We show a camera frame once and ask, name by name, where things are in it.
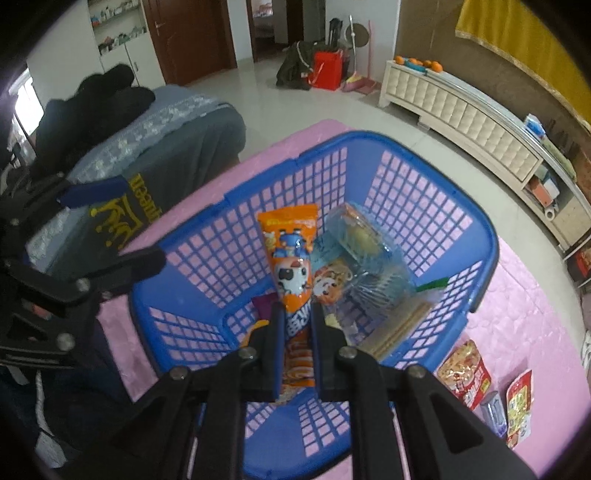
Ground clear cracker packet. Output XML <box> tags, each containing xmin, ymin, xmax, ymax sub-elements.
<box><xmin>356</xmin><ymin>278</ymin><xmax>449</xmax><ymax>363</ymax></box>

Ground blue plastic basket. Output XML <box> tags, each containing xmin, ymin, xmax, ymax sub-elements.
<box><xmin>129</xmin><ymin>131</ymin><xmax>514</xmax><ymax>479</ymax></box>

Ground yellow wall cloth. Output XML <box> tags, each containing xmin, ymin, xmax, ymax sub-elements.
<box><xmin>455</xmin><ymin>0</ymin><xmax>590</xmax><ymax>130</ymax></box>

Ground brown wooden door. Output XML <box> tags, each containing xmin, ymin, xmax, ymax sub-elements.
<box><xmin>142</xmin><ymin>0</ymin><xmax>236</xmax><ymax>86</ymax></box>

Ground red noodle snack bag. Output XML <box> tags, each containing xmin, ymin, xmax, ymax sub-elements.
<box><xmin>437</xmin><ymin>340</ymin><xmax>492</xmax><ymax>410</ymax></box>

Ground red shopping bag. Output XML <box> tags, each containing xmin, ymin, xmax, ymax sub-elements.
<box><xmin>308</xmin><ymin>50</ymin><xmax>344</xmax><ymax>91</ymax></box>

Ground orange sausage snack tube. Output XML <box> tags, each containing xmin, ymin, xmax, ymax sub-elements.
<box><xmin>257</xmin><ymin>204</ymin><xmax>318</xmax><ymax>404</ymax></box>

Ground purple Doublemint gum tin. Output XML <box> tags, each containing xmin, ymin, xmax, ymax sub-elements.
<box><xmin>480</xmin><ymin>391</ymin><xmax>508</xmax><ymax>438</ymax></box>

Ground white TV cabinet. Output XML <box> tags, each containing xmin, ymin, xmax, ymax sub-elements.
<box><xmin>379</xmin><ymin>60</ymin><xmax>590</xmax><ymax>252</ymax></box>

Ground clear pastry packet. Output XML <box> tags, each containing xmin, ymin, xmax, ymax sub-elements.
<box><xmin>318</xmin><ymin>202</ymin><xmax>415</xmax><ymax>313</ymax></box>

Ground large red snack bag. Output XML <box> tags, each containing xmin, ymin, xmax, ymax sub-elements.
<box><xmin>506</xmin><ymin>369</ymin><xmax>534</xmax><ymax>449</ymax></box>

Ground pink quilted table cloth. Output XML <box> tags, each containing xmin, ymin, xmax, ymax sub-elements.
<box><xmin>98</xmin><ymin>120</ymin><xmax>590</xmax><ymax>475</ymax></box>

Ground oranges on cabinet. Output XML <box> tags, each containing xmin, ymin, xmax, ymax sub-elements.
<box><xmin>394</xmin><ymin>55</ymin><xmax>444</xmax><ymax>73</ymax></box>

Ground grey covered sofa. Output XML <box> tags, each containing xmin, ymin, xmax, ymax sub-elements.
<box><xmin>27</xmin><ymin>85</ymin><xmax>245</xmax><ymax>278</ymax></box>

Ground purple square snack packet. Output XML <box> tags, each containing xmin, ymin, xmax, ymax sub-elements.
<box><xmin>252</xmin><ymin>292</ymin><xmax>277</xmax><ymax>320</ymax></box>

